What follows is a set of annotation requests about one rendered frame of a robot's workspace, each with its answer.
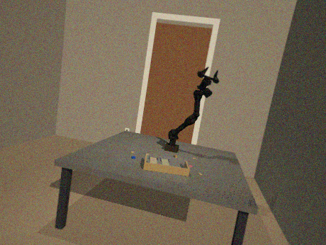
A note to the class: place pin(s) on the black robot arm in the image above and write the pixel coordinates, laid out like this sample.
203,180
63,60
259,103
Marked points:
173,133

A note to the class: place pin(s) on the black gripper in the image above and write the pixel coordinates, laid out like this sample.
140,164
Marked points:
202,74

